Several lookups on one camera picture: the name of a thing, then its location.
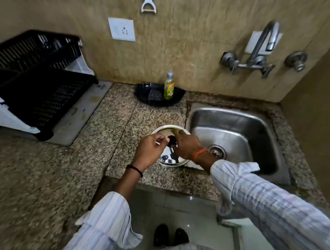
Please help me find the steel tap valve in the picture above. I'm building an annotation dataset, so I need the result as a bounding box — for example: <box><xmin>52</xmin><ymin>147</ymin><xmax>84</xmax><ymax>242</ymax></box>
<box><xmin>284</xmin><ymin>51</ymin><xmax>308</xmax><ymax>72</ymax></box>

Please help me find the person's left forearm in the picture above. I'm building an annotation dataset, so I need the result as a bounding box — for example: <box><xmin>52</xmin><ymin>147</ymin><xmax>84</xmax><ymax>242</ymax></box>
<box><xmin>64</xmin><ymin>165</ymin><xmax>144</xmax><ymax>250</ymax></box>

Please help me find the steel sink drain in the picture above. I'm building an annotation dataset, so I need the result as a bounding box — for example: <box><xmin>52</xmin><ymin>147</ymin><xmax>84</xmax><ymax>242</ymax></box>
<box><xmin>207</xmin><ymin>144</ymin><xmax>227</xmax><ymax>160</ymax></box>

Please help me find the black plastic dish rack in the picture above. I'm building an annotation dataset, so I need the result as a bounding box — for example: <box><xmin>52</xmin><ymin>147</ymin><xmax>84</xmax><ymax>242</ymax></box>
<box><xmin>0</xmin><ymin>30</ymin><xmax>99</xmax><ymax>141</ymax></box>

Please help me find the grey drain tray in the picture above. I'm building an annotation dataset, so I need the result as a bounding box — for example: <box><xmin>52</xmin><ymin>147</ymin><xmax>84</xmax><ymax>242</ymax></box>
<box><xmin>0</xmin><ymin>81</ymin><xmax>114</xmax><ymax>147</ymax></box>

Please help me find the steel wall faucet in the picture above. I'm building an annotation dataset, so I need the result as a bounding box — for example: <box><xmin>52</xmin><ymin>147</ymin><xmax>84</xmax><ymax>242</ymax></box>
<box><xmin>220</xmin><ymin>20</ymin><xmax>281</xmax><ymax>79</ymax></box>

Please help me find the person's left hand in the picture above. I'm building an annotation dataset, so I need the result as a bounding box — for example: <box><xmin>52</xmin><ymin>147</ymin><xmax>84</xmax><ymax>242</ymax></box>
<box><xmin>131</xmin><ymin>134</ymin><xmax>170</xmax><ymax>172</ymax></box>

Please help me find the stainless steel sink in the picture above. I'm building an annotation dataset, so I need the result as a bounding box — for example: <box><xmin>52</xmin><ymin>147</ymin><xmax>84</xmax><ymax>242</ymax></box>
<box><xmin>186</xmin><ymin>103</ymin><xmax>292</xmax><ymax>186</ymax></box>

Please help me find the white rack base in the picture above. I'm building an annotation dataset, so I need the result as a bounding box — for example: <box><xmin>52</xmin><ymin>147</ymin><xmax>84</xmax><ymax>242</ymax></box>
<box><xmin>0</xmin><ymin>96</ymin><xmax>41</xmax><ymax>134</ymax></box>

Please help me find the yellow dish soap bottle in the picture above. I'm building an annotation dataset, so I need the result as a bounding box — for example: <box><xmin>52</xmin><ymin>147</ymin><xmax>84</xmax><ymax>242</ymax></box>
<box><xmin>164</xmin><ymin>72</ymin><xmax>175</xmax><ymax>100</ymax></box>

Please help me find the person's right forearm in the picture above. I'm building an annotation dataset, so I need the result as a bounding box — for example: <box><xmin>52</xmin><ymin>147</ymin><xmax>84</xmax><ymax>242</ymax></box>
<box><xmin>197</xmin><ymin>154</ymin><xmax>330</xmax><ymax>250</ymax></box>

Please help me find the dark scrub sponge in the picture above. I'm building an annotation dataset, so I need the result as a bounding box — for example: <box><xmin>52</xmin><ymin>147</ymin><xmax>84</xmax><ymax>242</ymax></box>
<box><xmin>148</xmin><ymin>88</ymin><xmax>163</xmax><ymax>101</ymax></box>

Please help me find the person's right hand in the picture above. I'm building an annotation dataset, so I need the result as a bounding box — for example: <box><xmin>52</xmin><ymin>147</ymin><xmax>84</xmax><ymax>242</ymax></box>
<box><xmin>169</xmin><ymin>129</ymin><xmax>207</xmax><ymax>165</ymax></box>

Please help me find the white wall socket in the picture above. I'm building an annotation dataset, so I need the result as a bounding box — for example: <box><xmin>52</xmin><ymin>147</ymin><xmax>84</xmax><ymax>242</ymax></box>
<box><xmin>108</xmin><ymin>17</ymin><xmax>136</xmax><ymax>42</ymax></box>

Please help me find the white hanging peeler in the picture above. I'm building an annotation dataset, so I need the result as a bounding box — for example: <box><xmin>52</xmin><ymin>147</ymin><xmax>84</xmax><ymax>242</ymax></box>
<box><xmin>141</xmin><ymin>0</ymin><xmax>157</xmax><ymax>14</ymax></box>

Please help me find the steel lid with black knob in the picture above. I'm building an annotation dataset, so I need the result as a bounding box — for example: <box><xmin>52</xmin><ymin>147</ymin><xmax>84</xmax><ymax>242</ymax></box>
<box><xmin>151</xmin><ymin>126</ymin><xmax>192</xmax><ymax>166</ymax></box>

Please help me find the white wall plate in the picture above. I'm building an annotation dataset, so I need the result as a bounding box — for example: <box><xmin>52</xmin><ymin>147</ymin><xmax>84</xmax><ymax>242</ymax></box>
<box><xmin>244</xmin><ymin>31</ymin><xmax>284</xmax><ymax>55</ymax></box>

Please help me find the white-rimmed bowl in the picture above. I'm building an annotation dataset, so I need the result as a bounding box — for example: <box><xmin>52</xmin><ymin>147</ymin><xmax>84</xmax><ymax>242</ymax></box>
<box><xmin>151</xmin><ymin>125</ymin><xmax>192</xmax><ymax>135</ymax></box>

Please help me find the black plastic tray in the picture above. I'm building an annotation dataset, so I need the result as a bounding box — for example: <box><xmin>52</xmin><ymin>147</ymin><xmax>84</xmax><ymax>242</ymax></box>
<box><xmin>135</xmin><ymin>82</ymin><xmax>186</xmax><ymax>107</ymax></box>

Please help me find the black shoe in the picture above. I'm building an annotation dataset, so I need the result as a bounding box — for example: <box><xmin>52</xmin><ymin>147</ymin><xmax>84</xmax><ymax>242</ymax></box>
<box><xmin>174</xmin><ymin>228</ymin><xmax>190</xmax><ymax>247</ymax></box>
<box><xmin>154</xmin><ymin>224</ymin><xmax>170</xmax><ymax>248</ymax></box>

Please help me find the black wrist band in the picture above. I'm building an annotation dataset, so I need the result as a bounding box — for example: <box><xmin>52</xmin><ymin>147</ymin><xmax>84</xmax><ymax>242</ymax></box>
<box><xmin>126</xmin><ymin>165</ymin><xmax>143</xmax><ymax>178</ymax></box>

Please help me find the white plastic bag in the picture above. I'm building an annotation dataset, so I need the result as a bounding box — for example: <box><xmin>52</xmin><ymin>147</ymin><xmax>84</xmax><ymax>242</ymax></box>
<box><xmin>64</xmin><ymin>39</ymin><xmax>95</xmax><ymax>76</ymax></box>

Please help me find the orange wrist thread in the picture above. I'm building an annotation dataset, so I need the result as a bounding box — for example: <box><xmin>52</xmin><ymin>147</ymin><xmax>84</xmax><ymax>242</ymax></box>
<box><xmin>193</xmin><ymin>148</ymin><xmax>209</xmax><ymax>165</ymax></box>

